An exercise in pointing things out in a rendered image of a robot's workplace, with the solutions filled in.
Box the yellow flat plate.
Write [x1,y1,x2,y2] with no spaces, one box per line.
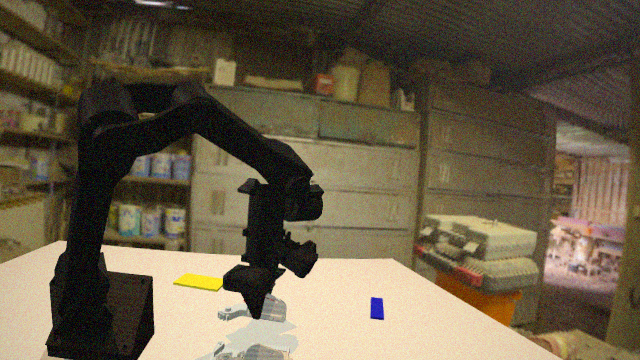
[173,273,223,292]

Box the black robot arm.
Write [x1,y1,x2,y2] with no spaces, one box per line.
[49,81,324,344]

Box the small blue block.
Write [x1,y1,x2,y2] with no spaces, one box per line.
[371,297,384,321]

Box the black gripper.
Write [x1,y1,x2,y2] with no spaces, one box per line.
[222,222,286,320]

